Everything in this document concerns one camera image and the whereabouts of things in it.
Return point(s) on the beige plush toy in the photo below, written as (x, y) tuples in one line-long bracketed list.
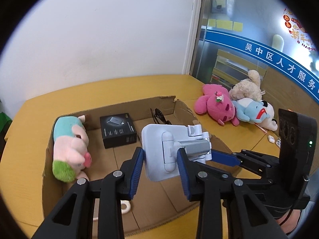
[(248, 88)]

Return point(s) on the small white tag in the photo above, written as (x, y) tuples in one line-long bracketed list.
[(271, 139)]

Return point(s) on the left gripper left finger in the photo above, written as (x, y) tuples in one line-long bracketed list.
[(72, 216)]

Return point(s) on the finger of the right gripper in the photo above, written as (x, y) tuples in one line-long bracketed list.
[(258, 163)]

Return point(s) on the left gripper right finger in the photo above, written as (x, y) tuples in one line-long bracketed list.
[(248, 202)]

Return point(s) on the person's right hand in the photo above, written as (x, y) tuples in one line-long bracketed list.
[(288, 222)]

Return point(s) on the black charger box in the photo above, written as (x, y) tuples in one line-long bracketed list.
[(117, 130)]

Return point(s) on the black eyeglasses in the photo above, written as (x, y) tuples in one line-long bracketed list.
[(158, 117)]

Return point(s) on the white folding phone stand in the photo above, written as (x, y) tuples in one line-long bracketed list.
[(162, 142)]

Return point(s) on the pink plush toy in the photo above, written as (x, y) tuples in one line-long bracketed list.
[(217, 103)]

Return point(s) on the pig plush toy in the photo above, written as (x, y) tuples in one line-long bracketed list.
[(70, 149)]

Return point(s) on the green table cloth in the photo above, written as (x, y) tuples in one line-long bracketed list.
[(5, 123)]

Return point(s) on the yellow sticky notes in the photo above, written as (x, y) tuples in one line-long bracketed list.
[(226, 25)]

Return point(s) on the blue white plush toy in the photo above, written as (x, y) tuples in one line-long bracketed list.
[(260, 113)]

